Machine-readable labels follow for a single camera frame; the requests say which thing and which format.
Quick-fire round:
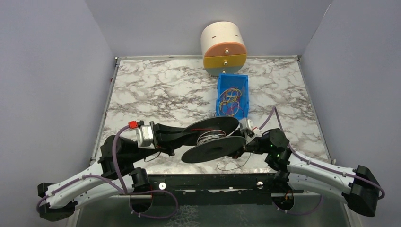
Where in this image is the round cream drawer cabinet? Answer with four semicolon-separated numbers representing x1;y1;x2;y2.
200;21;247;76

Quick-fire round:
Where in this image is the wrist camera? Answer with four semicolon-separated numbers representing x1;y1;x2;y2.
128;120;155;148
239;118;260;138

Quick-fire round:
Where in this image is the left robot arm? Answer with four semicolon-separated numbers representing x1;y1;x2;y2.
36;121;205;222

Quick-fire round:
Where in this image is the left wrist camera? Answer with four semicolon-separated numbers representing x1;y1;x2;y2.
128;120;155;148

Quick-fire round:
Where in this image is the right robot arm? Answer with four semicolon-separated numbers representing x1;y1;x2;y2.
233;128;384;217

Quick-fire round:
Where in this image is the white wire on spool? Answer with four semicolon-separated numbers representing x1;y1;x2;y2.
196;130;227;145

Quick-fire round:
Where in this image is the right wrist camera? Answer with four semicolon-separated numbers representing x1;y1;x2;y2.
239;118;260;138

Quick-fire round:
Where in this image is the black wire on spool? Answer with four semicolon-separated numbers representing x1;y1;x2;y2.
216;152;252;172

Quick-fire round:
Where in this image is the blue plastic bin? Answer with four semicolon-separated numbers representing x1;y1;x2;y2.
216;73;249;120

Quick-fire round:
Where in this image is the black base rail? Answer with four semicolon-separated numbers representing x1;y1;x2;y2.
148;173;292;206

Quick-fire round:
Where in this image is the black cable spool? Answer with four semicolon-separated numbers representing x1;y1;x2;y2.
181;116;246;164

